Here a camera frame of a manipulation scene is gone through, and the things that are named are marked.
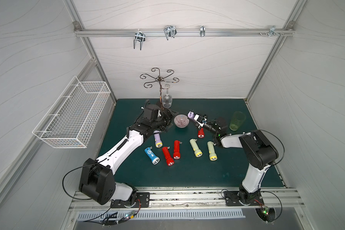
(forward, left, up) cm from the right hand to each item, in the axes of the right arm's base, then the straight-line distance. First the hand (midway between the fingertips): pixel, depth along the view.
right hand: (191, 112), depth 86 cm
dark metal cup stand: (+18, +20, +10) cm, 29 cm away
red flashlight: (-24, +12, -18) cm, 32 cm away
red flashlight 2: (-16, +8, -18) cm, 26 cm away
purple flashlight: (-12, +20, -17) cm, 29 cm away
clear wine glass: (+10, +16, +1) cm, 19 cm away
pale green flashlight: (-18, -5, -18) cm, 26 cm away
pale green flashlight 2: (-19, -14, -18) cm, 30 cm away
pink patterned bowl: (+7, +6, -18) cm, 21 cm away
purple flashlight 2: (-4, 0, +2) cm, 4 cm away
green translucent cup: (+3, -31, -9) cm, 33 cm away
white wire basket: (-16, +60, +12) cm, 63 cm away
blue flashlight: (-24, +21, -16) cm, 36 cm away
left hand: (-8, +8, +5) cm, 12 cm away
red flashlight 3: (-4, -8, -17) cm, 19 cm away
